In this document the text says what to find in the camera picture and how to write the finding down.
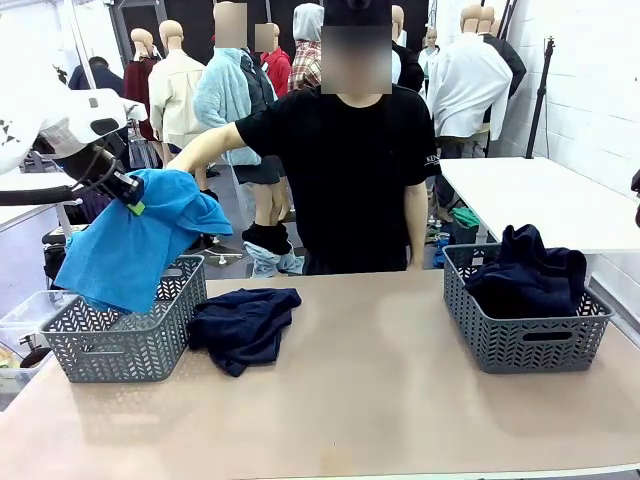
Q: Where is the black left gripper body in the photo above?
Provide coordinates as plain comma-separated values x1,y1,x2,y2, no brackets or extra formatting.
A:
64,143,147,205

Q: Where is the bright blue garment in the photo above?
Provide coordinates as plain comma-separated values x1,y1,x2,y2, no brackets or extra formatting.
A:
53,168,235,315

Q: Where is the large navy garment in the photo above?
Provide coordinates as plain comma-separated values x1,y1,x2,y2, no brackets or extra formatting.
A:
464,223,589,321

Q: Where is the person's left forearm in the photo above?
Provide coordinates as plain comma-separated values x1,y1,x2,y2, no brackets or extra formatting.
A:
407,219,430,261

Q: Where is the person's right forearm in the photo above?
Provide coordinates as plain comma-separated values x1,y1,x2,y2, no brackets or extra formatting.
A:
177,124,241,170

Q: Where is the purple cloth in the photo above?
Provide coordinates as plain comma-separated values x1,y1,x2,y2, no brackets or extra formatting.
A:
64,197,112,227

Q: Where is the white table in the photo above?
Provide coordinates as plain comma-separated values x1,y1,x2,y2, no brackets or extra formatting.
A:
0,169,85,234
438,156,640,287

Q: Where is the mannequin in maroon dress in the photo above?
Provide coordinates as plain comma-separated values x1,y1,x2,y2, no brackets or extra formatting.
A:
122,28,161,144

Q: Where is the black bag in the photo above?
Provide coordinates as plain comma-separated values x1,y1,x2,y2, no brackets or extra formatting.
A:
43,242,69,289

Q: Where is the mannequin in cream jacket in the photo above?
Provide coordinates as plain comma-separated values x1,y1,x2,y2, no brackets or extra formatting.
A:
148,19,222,196

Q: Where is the background person in navy shirt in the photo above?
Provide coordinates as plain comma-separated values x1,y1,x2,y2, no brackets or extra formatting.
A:
67,55,126,92

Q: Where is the mannequin in light-blue fleece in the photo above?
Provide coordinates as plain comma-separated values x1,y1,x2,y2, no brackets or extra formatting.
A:
193,2,264,169

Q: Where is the grey woven plastic basket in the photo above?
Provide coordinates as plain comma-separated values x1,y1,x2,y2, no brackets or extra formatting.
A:
39,254,209,384
442,241,615,375

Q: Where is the small navy garment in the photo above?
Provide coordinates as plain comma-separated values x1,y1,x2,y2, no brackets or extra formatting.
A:
187,287,303,379

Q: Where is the clear plastic bin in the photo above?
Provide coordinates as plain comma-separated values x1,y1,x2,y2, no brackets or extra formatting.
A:
0,289,81,397

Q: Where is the mannequin in red jacket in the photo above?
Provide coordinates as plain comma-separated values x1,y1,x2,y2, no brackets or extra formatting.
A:
255,22,293,99

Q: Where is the person in black t-shirt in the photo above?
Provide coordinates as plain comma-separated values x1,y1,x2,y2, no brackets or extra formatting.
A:
234,0,444,276

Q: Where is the mannequin in plaid hoodie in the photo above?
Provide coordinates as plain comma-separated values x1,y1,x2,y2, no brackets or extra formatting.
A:
288,2,325,92

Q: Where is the mannequin in black coat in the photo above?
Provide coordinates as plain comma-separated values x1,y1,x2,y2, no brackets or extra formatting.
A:
390,4,426,95

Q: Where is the green cloth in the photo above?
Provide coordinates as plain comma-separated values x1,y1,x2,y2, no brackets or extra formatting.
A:
452,207,480,229

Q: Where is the small mannequin in white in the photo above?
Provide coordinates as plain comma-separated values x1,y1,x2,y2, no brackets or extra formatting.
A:
418,27,441,86

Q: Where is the mannequin in white shirt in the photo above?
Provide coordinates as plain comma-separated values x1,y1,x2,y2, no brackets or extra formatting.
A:
424,4,514,156

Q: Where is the mannequin in black top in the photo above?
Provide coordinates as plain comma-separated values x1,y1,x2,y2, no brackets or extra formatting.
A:
477,4,527,99

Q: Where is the black tripod stand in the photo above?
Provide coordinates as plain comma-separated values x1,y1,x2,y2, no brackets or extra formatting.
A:
524,35,559,160

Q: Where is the left arm black cable sleeve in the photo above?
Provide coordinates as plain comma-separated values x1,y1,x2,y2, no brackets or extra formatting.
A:
0,184,79,208

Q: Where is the silver frame pole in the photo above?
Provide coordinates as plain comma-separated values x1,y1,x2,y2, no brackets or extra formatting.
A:
69,0,99,91

